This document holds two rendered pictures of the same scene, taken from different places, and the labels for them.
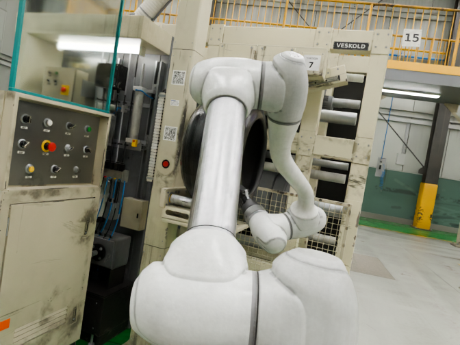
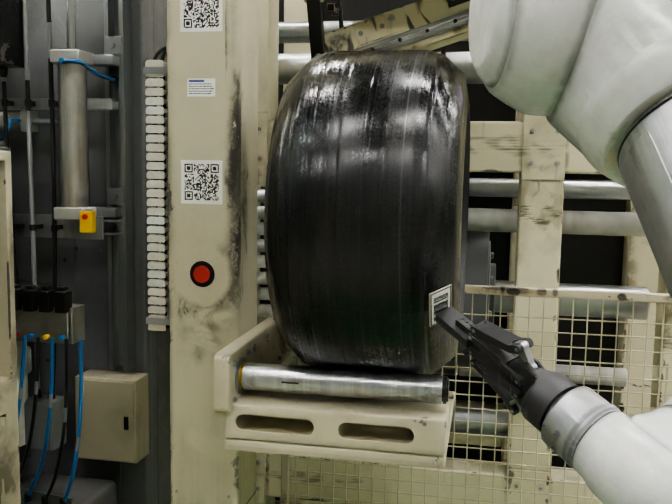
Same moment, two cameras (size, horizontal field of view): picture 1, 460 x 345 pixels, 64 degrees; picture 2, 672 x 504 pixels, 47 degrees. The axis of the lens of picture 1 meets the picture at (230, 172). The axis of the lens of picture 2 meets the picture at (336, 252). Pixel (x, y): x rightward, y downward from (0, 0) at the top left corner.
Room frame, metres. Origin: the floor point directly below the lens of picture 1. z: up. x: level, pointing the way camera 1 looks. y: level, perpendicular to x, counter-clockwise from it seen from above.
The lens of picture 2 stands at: (0.55, 0.31, 1.26)
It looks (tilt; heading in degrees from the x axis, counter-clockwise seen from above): 7 degrees down; 351
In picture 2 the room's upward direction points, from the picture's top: 1 degrees clockwise
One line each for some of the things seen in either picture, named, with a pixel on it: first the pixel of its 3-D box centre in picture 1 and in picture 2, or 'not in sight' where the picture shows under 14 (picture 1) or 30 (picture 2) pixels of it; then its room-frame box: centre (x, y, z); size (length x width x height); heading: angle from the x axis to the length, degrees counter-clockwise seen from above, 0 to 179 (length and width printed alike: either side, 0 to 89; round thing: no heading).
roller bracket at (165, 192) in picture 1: (181, 196); (258, 355); (1.96, 0.24, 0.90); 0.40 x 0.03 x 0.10; 160
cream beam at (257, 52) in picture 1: (273, 64); not in sight; (2.14, -0.15, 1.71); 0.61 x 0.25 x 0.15; 70
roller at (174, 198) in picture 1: (201, 205); (340, 382); (1.77, 0.11, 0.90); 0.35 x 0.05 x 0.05; 70
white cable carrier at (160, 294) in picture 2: (158, 137); (163, 197); (1.97, 0.41, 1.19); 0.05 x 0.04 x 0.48; 160
